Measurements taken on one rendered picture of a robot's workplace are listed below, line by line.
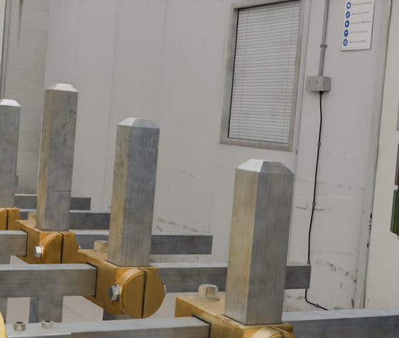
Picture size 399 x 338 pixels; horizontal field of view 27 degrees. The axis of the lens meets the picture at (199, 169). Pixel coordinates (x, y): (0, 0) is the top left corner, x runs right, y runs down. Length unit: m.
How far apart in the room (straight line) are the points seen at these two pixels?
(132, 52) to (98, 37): 0.84
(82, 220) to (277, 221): 0.81
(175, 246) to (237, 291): 0.57
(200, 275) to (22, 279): 0.21
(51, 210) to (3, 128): 0.27
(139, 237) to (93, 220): 0.57
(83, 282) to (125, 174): 0.13
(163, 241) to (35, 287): 0.37
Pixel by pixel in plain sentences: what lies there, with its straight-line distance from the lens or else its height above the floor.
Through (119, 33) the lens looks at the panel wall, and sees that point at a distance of 7.74.
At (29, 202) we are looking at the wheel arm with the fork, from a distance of 1.69.
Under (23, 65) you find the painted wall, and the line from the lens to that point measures 9.57.
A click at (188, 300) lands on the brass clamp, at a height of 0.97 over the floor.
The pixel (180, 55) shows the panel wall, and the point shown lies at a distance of 6.59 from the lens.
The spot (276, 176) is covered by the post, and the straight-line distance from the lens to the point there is 0.67.
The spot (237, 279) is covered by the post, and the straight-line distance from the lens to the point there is 0.69.
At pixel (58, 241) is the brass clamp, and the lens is 1.10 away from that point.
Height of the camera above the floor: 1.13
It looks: 3 degrees down
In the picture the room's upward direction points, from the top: 5 degrees clockwise
